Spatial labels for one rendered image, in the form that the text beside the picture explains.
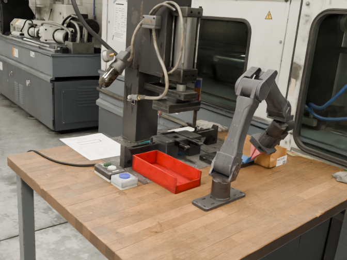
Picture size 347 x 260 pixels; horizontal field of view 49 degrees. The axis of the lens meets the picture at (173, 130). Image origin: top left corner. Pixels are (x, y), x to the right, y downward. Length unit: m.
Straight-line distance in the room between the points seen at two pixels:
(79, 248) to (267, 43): 1.70
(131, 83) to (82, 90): 2.99
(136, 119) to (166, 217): 0.69
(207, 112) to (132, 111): 0.72
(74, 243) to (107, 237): 1.63
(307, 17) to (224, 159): 0.89
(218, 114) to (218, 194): 1.09
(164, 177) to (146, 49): 0.59
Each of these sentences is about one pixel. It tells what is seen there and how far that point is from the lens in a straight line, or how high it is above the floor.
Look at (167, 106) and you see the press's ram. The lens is 1.50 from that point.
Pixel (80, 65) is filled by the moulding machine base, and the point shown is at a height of 0.84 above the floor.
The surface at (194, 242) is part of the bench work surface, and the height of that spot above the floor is 0.90.
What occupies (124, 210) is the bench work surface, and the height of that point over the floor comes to 0.90.
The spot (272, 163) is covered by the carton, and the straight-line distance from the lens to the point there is 1.64.
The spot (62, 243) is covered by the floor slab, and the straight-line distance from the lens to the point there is 2.70.
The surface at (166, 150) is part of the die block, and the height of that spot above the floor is 0.95.
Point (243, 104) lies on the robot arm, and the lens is 1.25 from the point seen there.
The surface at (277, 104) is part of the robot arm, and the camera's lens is 1.42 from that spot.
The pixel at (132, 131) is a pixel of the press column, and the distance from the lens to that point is 1.78.
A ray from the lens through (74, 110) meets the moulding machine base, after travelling 4.72.
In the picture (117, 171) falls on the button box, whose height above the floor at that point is 0.93.
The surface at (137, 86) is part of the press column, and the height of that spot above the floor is 1.16.
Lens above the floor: 1.47
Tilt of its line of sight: 17 degrees down
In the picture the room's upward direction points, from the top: 4 degrees clockwise
